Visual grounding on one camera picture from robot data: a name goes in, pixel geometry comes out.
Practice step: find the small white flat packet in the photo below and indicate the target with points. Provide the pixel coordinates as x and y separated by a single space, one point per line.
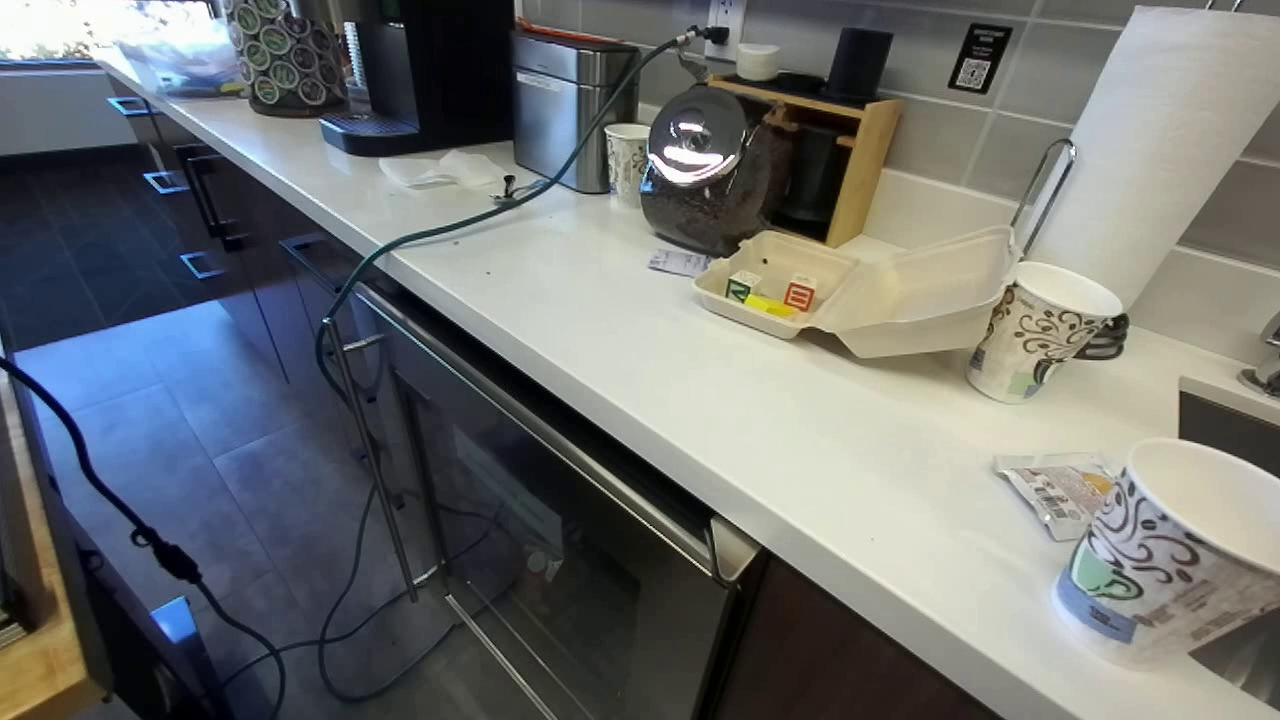
681 260

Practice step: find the green packet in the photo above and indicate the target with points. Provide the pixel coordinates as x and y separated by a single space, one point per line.
737 288

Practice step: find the yellow packet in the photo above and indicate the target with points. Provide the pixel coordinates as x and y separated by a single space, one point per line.
771 304

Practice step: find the glass coffee bean jar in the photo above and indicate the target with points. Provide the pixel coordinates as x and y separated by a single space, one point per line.
704 214

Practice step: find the red orange packet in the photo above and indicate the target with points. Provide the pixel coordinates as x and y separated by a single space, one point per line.
803 296

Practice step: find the small white paper cup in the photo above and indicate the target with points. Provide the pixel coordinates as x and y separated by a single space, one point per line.
624 162

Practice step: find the glass door undercounter fridge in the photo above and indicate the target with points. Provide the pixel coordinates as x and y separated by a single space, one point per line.
562 563

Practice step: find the dark jar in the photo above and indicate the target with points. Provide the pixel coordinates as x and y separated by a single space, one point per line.
810 183

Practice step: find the stainless steel canister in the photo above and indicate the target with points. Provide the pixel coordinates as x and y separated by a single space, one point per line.
562 115

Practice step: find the beige clamshell takeout container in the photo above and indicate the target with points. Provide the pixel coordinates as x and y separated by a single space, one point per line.
904 300

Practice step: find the clear crumpled plastic wrap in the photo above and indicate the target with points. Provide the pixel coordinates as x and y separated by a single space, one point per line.
447 169

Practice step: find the wooden countertop shelf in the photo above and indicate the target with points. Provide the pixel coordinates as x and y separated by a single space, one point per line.
867 162

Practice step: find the small white container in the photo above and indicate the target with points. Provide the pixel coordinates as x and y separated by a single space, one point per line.
757 61

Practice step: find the black coffee machine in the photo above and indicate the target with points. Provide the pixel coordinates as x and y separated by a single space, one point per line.
441 65

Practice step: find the dark brown cabinet panel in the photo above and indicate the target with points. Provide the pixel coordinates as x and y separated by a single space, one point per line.
824 666

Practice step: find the black box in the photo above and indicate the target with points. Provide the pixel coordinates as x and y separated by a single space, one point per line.
861 65

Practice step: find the dark brown drawer cabinet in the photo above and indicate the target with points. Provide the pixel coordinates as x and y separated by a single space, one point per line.
265 304

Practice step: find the swirl patterned paper cup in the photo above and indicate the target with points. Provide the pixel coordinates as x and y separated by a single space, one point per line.
1032 332

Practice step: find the crumpled silver wrapper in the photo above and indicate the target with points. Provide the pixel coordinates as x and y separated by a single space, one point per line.
1061 485

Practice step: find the black QR code sign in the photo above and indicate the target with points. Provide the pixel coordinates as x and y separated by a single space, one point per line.
982 61

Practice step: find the coffee pod carousel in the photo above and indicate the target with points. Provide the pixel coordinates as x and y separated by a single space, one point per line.
285 61

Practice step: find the clear plastic bag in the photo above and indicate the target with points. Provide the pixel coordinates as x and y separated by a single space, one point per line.
175 61

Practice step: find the white paper towel roll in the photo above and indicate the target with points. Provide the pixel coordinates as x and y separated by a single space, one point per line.
1163 133

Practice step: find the patterned paper cup lying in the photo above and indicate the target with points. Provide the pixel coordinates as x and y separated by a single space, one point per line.
1172 563

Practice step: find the metal faucet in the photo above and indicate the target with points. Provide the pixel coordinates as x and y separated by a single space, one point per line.
1266 361

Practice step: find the white wall outlet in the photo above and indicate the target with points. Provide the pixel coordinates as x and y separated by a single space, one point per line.
723 16

